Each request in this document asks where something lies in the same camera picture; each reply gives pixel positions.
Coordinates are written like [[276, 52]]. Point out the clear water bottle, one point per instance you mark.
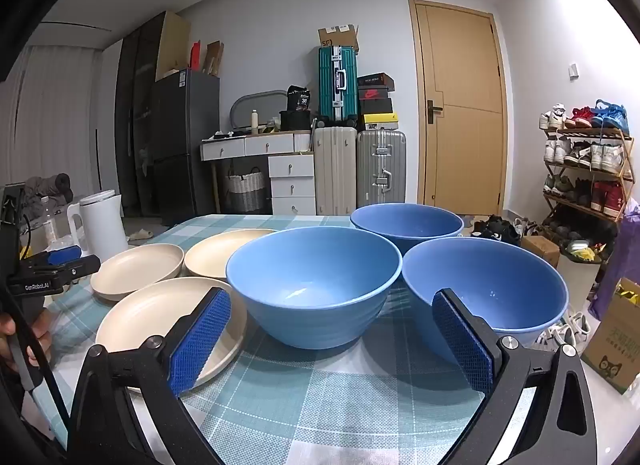
[[48, 227]]

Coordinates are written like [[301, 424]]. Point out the woven laundry basket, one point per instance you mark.
[[244, 190]]

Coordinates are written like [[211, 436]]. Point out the white bottle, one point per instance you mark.
[[255, 122]]

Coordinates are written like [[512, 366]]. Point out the cream plate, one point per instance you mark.
[[140, 267], [215, 255], [145, 330]]

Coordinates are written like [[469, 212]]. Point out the brown cardboard box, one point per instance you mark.
[[540, 250]]

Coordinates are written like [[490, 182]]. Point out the purple bag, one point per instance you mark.
[[622, 255]]

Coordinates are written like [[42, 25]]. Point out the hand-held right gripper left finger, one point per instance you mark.
[[200, 340]]

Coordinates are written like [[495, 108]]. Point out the black glass wooden cabinet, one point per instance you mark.
[[135, 110]]

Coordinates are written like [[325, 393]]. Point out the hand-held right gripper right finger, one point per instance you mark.
[[465, 345]]

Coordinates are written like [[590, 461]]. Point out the grey clothes pile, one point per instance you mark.
[[47, 190]]

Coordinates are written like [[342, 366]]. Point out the teal suitcase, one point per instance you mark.
[[330, 90]]

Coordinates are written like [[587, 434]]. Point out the green printed cardboard box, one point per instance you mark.
[[612, 345]]

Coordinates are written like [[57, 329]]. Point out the black printed bag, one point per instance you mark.
[[298, 99]]

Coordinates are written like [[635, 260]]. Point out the silver suitcase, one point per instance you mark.
[[380, 165]]

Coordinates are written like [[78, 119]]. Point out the white electric kettle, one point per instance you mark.
[[102, 230]]

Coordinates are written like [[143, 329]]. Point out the red box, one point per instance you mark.
[[195, 56]]

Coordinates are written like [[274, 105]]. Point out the oval grey mirror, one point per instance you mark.
[[245, 105]]

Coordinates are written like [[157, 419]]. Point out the person's left hand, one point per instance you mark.
[[42, 340]]

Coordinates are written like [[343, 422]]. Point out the off-white chunky sneaker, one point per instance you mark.
[[552, 339], [570, 325]]

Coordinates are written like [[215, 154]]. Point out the slim cardboard box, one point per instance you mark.
[[215, 59]]

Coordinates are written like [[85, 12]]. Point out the white curtain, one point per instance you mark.
[[55, 120]]

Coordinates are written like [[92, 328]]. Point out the dark grey refrigerator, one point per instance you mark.
[[182, 145]]

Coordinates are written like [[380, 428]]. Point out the white drawer chest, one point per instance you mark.
[[292, 185]]

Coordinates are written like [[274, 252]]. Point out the beige suitcase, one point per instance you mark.
[[334, 170]]

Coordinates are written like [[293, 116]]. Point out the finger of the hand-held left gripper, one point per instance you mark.
[[62, 255], [82, 264]]

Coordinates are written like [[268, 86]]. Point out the white trash bin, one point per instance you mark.
[[575, 280]]

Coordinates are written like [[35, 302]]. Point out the wooden door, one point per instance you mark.
[[465, 95]]

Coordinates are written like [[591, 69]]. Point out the flat black shoebox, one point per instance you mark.
[[375, 79]]

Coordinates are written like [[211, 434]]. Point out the plain black shoebox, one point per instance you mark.
[[376, 106]]

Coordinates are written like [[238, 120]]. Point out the teal plaid tablecloth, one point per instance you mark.
[[310, 395]]

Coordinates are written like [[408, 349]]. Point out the light blue plate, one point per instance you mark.
[[495, 285]]

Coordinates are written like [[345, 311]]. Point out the black storage box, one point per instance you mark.
[[295, 121]]

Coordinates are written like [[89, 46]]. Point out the wooden shoe rack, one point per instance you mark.
[[587, 132]]

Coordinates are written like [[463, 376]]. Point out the pile of black shoes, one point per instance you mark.
[[500, 231]]

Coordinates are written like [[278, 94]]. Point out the white vanity desk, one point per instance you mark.
[[240, 145]]

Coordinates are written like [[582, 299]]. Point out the collection of racked shoes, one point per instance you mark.
[[607, 155]]

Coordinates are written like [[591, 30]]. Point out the yellow black shoebox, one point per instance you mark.
[[379, 122]]

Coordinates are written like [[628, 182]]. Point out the beige slipper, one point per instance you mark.
[[142, 235]]

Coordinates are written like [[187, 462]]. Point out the blue bowl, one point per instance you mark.
[[312, 285], [407, 227]]

